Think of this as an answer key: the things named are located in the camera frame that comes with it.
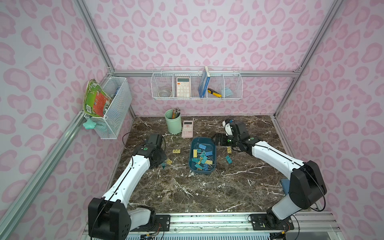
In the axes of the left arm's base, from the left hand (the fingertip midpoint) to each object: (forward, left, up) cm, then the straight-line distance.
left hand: (160, 155), depth 83 cm
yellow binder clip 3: (+12, -42, -13) cm, 45 cm away
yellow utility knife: (+36, -33, +14) cm, 51 cm away
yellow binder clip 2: (+9, -7, -11) cm, 16 cm away
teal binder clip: (-8, -4, +4) cm, 9 cm away
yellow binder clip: (+2, -3, -11) cm, 11 cm away
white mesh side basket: (+6, +23, +19) cm, 30 cm away
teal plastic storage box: (+6, -24, -11) cm, 27 cm away
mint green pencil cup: (+26, -5, -4) cm, 27 cm away
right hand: (+9, -32, +4) cm, 33 cm away
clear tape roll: (+36, 0, +15) cm, 39 cm away
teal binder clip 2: (+4, -41, -12) cm, 42 cm away
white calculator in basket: (+37, -12, +18) cm, 42 cm away
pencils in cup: (+31, -6, +3) cm, 31 cm away
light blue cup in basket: (+41, -41, +12) cm, 60 cm away
